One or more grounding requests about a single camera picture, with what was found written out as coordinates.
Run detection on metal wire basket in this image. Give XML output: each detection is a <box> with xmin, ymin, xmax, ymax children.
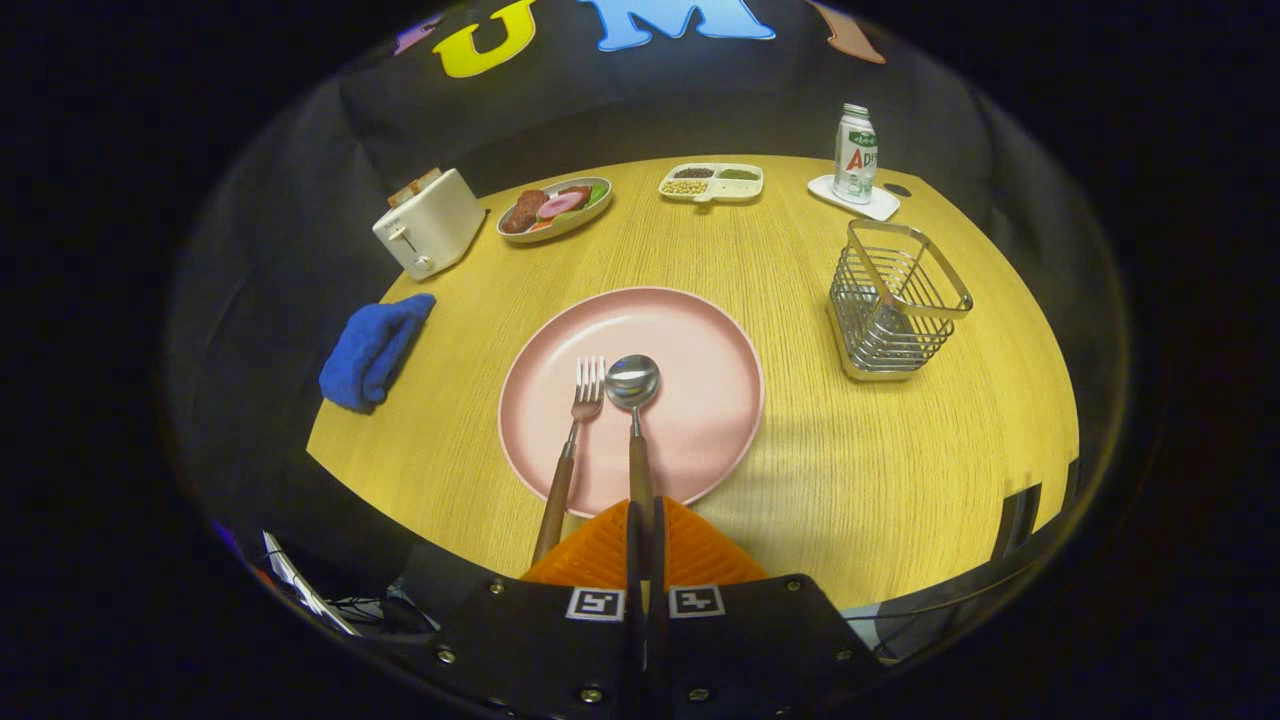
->
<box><xmin>828</xmin><ymin>219</ymin><xmax>974</xmax><ymax>383</ymax></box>

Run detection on white-edged flat device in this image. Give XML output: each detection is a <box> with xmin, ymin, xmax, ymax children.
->
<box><xmin>262</xmin><ymin>531</ymin><xmax>361</xmax><ymax>637</ymax></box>

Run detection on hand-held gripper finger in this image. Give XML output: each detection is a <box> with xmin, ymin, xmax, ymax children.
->
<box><xmin>395</xmin><ymin>500</ymin><xmax>643</xmax><ymax>720</ymax></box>
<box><xmin>645</xmin><ymin>497</ymin><xmax>889</xmax><ymax>720</ymax></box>

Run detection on black chair back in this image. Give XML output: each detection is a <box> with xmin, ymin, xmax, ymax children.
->
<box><xmin>990</xmin><ymin>483</ymin><xmax>1043</xmax><ymax>563</ymax></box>

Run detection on grey oval food plate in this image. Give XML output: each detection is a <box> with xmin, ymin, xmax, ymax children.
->
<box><xmin>496</xmin><ymin>177</ymin><xmax>613</xmax><ymax>244</ymax></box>

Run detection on brown meat piece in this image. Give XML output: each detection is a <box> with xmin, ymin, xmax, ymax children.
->
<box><xmin>503</xmin><ymin>190</ymin><xmax>549</xmax><ymax>234</ymax></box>

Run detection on white bottle green label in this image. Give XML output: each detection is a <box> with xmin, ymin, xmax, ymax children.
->
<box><xmin>833</xmin><ymin>104</ymin><xmax>879</xmax><ymax>206</ymax></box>

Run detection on white divided dish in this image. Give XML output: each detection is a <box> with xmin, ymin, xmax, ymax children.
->
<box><xmin>658</xmin><ymin>163</ymin><xmax>765</xmax><ymax>204</ymax></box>

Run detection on wooden-handled metal fork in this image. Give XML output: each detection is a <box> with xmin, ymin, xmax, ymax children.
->
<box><xmin>530</xmin><ymin>356</ymin><xmax>607</xmax><ymax>567</ymax></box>

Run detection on wooden-handled metal spoon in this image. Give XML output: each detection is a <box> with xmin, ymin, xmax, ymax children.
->
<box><xmin>604</xmin><ymin>354</ymin><xmax>663</xmax><ymax>536</ymax></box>

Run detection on blue cloth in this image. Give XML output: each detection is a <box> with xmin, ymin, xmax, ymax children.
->
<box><xmin>318</xmin><ymin>293</ymin><xmax>437</xmax><ymax>413</ymax></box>

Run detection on pink plate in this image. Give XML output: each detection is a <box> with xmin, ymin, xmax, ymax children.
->
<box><xmin>497</xmin><ymin>287</ymin><xmax>766</xmax><ymax>519</ymax></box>

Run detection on white toaster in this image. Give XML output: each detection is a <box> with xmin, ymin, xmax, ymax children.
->
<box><xmin>372</xmin><ymin>168</ymin><xmax>488</xmax><ymax>281</ymax></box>

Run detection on white square coaster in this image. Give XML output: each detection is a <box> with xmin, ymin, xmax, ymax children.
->
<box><xmin>808</xmin><ymin>175</ymin><xmax>901</xmax><ymax>222</ymax></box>

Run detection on tangled cables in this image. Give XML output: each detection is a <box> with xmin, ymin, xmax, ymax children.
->
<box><xmin>330</xmin><ymin>595</ymin><xmax>431</xmax><ymax>636</ymax></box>

